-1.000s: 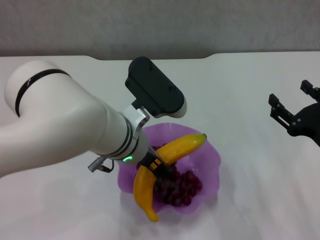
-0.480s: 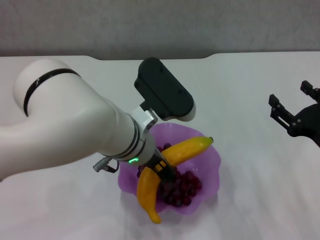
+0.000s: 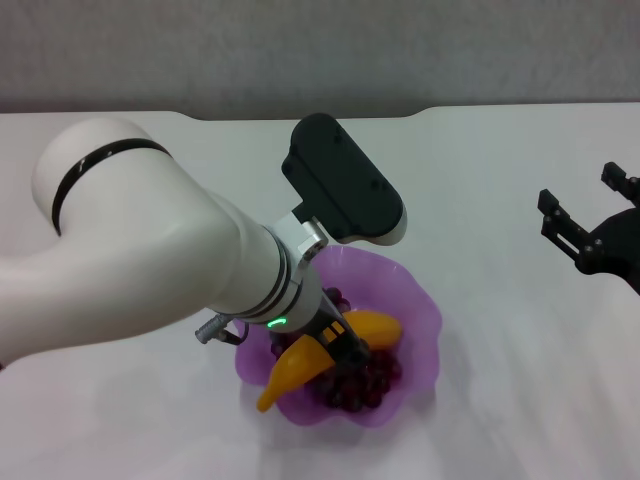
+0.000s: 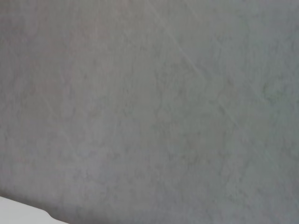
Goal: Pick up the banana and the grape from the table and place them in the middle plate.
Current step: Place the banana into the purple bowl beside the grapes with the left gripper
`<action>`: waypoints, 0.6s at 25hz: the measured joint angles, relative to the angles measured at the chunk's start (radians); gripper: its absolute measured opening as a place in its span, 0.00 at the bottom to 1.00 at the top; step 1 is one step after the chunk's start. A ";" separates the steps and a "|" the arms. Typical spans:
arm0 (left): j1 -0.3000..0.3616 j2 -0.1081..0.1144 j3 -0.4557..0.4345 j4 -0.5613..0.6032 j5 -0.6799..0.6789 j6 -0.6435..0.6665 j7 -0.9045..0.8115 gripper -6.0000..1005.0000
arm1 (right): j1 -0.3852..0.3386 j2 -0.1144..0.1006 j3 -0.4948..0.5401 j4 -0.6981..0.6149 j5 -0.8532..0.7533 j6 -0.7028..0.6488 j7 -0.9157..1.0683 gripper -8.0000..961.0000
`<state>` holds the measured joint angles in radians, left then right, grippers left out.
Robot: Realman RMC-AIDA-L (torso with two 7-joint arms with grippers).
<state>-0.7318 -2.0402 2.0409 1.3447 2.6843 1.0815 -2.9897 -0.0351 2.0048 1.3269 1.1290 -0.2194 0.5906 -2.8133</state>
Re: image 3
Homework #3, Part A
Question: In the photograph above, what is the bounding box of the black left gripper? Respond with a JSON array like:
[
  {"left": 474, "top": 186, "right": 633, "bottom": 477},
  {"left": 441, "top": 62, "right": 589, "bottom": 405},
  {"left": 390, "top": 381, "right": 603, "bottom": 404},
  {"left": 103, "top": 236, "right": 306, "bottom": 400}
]
[{"left": 304, "top": 289, "right": 372, "bottom": 375}]

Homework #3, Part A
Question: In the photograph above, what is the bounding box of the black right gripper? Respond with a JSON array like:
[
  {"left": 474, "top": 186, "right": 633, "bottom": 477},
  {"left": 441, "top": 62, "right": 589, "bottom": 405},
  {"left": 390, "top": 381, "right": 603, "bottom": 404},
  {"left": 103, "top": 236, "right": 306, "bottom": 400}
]
[{"left": 537, "top": 161, "right": 640, "bottom": 295}]

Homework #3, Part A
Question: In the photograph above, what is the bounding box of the dark red grape bunch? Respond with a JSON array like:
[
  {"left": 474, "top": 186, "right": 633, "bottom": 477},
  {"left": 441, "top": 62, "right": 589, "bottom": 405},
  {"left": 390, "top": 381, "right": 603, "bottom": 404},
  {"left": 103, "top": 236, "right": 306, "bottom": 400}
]
[{"left": 269, "top": 286, "right": 404, "bottom": 414}]

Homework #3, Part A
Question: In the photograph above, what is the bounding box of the yellow plastic banana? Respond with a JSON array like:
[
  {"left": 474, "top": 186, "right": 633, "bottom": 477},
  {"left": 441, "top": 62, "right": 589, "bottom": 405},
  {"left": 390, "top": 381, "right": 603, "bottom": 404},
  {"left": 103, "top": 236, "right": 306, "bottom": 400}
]
[{"left": 256, "top": 309, "right": 404, "bottom": 414}]

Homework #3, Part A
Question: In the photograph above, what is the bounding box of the purple wavy plastic bowl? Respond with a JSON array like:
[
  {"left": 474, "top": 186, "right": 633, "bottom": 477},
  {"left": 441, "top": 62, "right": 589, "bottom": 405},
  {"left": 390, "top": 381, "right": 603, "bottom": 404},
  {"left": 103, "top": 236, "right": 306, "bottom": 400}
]
[{"left": 233, "top": 244, "right": 445, "bottom": 429}]

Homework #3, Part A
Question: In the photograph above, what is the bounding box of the silver camera mount bracket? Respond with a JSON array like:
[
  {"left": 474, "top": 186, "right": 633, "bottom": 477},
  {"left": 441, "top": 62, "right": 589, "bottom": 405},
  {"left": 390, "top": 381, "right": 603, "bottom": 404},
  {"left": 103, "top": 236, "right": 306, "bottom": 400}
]
[{"left": 272, "top": 212, "right": 332, "bottom": 264}]

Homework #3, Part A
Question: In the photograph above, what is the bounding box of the grey left arm cable connector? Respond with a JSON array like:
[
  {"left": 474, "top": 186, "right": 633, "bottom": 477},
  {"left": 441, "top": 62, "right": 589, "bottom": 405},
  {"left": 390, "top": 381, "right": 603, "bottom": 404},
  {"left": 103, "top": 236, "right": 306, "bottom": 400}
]
[{"left": 193, "top": 313, "right": 251, "bottom": 347}]

